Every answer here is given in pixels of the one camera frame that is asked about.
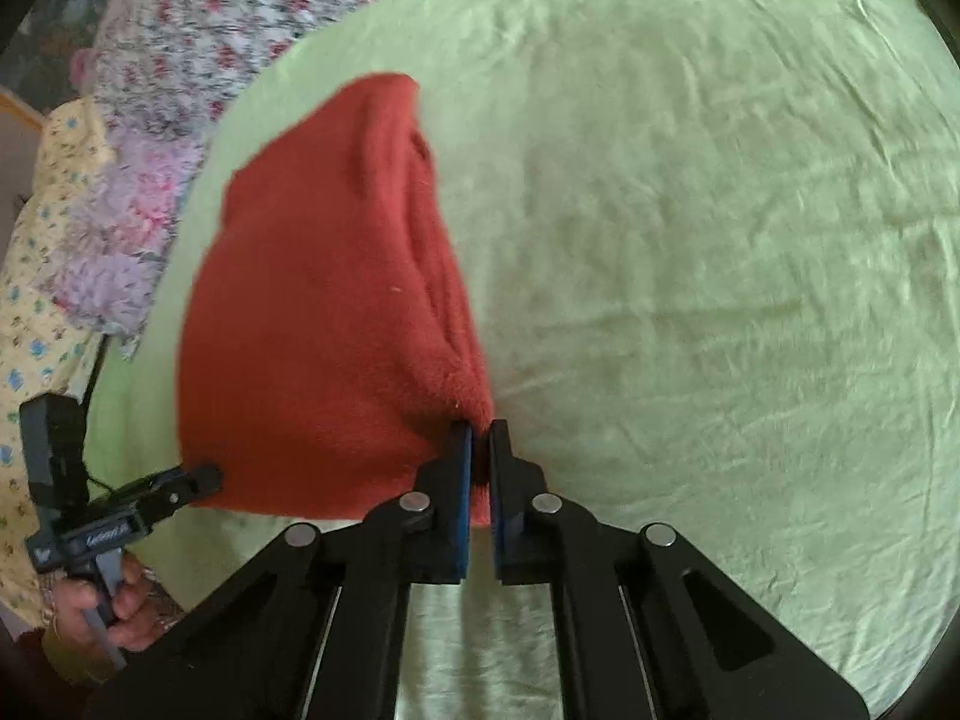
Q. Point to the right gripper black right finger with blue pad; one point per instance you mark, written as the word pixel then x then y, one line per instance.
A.
pixel 520 542

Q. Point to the light green bed sheet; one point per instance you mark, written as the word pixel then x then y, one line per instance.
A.
pixel 711 249

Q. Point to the yellow floral pillow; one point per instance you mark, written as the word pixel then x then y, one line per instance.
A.
pixel 41 351

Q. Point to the rust orange knit sweater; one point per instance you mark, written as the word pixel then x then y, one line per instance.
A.
pixel 328 347

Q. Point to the dark red sleeve forearm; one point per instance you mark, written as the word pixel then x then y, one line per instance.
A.
pixel 46 674

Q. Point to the purple pink floral pillow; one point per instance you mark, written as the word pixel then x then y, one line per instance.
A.
pixel 105 271

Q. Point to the red floral white quilt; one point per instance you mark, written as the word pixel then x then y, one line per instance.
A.
pixel 169 68

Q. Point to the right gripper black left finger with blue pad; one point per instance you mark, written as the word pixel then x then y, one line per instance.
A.
pixel 438 544

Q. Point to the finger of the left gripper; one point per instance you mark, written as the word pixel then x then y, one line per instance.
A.
pixel 164 494

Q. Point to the person's left hand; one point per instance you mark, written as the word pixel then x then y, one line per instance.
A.
pixel 138 624

